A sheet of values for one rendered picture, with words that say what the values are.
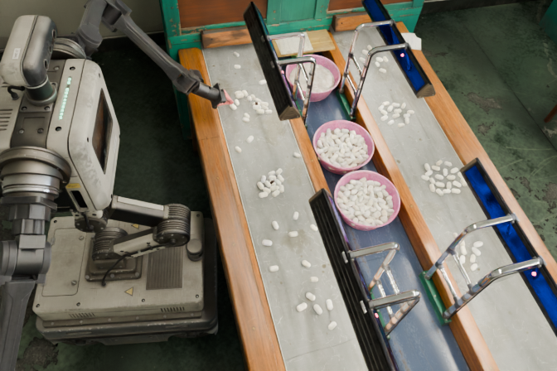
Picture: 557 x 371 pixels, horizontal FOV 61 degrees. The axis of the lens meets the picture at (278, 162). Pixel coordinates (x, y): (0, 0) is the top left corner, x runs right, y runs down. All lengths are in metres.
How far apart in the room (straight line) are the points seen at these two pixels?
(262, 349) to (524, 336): 0.91
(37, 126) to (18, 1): 2.23
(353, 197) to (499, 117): 1.87
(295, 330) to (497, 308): 0.74
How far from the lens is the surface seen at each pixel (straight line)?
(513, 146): 3.49
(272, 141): 2.08
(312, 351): 1.70
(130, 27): 2.00
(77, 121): 1.27
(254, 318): 1.68
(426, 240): 1.92
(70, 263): 2.19
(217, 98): 2.04
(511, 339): 1.93
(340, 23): 2.55
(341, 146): 2.10
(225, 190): 1.90
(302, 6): 2.47
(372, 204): 1.98
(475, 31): 4.25
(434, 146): 2.23
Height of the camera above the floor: 2.37
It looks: 54 degrees down
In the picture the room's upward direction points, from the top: 7 degrees clockwise
